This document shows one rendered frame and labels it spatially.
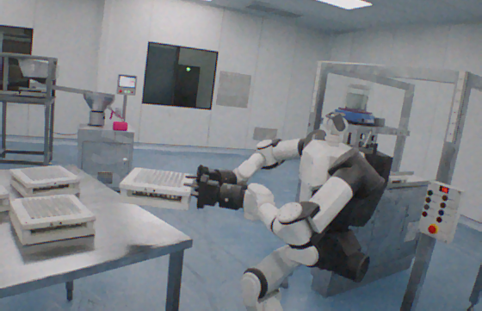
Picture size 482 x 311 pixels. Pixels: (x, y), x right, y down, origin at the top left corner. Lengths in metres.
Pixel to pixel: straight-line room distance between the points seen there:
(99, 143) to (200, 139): 3.49
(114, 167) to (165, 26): 3.57
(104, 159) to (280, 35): 4.91
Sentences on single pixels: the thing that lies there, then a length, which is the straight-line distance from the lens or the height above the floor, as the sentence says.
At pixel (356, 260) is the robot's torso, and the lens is 1.41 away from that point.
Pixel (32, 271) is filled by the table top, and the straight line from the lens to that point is 1.14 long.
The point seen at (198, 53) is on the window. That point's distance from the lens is 7.22.
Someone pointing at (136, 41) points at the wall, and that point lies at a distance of 7.01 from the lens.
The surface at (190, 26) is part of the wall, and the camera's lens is 7.21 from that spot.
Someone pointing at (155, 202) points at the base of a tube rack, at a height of 1.00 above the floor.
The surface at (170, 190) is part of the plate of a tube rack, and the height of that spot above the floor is 1.05.
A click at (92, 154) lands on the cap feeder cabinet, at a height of 0.48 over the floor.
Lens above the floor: 1.43
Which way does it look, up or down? 10 degrees down
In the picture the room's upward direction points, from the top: 8 degrees clockwise
